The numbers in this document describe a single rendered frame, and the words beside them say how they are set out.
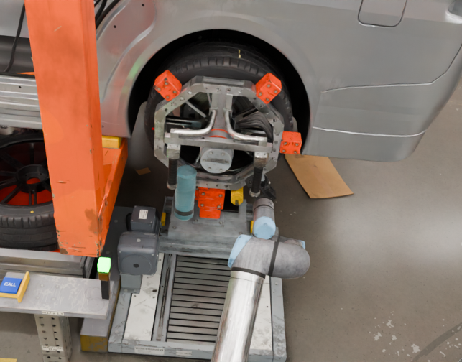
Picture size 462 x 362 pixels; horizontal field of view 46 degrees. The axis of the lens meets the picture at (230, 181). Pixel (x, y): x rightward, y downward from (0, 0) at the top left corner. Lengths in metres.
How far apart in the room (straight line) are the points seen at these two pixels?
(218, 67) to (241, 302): 0.98
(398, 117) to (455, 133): 2.08
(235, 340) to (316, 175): 2.06
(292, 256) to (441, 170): 2.41
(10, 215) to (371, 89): 1.63
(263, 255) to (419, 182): 2.25
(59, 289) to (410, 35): 1.69
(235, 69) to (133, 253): 0.92
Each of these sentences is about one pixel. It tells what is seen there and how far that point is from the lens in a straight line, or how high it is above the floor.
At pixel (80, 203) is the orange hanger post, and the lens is 2.09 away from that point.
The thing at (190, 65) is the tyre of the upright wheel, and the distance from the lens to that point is 2.27.
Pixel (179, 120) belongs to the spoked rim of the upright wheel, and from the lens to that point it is 2.43.
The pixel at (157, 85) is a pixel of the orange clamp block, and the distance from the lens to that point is 2.23.
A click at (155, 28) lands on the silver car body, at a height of 1.29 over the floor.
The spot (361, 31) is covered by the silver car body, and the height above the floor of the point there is 1.36.
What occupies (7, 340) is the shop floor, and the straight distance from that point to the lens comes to 2.75.
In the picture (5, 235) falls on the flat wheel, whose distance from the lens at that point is 2.61.
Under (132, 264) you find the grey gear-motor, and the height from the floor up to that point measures 0.32.
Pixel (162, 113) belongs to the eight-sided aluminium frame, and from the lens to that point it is 2.29.
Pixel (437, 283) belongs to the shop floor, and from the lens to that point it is 3.24.
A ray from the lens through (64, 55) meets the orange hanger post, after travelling 1.75.
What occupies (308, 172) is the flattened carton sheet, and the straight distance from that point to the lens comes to 3.65.
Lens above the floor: 2.21
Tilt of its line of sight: 40 degrees down
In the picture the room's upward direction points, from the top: 8 degrees clockwise
